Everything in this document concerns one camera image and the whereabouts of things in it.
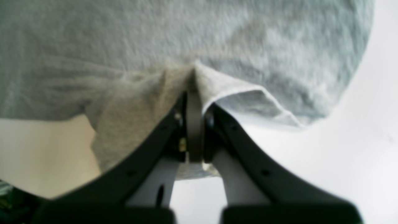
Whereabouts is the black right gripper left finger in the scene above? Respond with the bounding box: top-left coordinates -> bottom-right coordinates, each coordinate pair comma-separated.
32,92 -> 187,224

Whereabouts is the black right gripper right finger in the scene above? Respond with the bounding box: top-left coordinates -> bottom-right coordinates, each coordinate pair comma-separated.
194,105 -> 363,224

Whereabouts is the grey T-shirt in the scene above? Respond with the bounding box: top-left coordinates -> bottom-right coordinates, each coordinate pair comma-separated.
1,0 -> 374,171

